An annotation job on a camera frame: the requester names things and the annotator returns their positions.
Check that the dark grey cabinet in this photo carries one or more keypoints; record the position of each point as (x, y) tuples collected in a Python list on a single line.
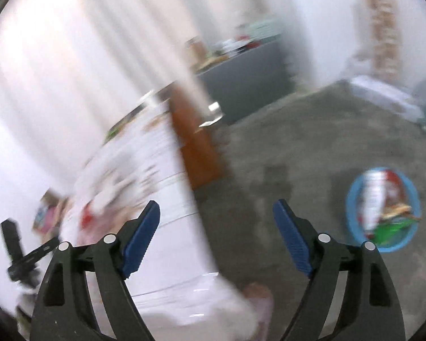
[(249, 81)]

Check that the floral plastic tablecloth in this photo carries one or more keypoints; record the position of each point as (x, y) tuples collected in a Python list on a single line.
[(134, 197)]

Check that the cardboard box with clutter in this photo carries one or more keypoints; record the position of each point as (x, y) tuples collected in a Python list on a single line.
[(50, 214)]

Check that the white curtain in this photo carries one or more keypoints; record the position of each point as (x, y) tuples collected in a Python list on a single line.
[(70, 69)]

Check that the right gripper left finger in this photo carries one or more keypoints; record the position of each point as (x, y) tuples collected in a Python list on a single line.
[(83, 295)]

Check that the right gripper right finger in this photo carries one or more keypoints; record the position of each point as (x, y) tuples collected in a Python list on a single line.
[(350, 294)]

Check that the blue plastic trash basket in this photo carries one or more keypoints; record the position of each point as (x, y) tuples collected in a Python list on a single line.
[(383, 206)]

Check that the white toilet paper pack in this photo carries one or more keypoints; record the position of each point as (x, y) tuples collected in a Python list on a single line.
[(386, 97)]

